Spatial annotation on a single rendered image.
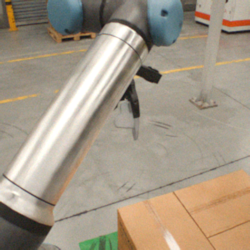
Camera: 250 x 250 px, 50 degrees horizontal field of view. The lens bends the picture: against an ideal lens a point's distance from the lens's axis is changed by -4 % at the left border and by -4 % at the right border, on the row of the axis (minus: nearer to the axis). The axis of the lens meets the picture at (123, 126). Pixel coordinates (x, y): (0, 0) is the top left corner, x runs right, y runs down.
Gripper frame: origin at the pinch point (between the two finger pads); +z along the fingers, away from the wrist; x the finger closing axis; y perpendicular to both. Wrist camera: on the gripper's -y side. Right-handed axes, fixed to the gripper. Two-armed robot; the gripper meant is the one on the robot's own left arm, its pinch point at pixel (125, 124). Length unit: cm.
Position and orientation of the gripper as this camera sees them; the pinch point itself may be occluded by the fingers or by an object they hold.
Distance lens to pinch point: 71.0
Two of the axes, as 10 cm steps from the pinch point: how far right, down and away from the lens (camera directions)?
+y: -9.2, 2.2, -3.4
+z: 0.0, 8.4, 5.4
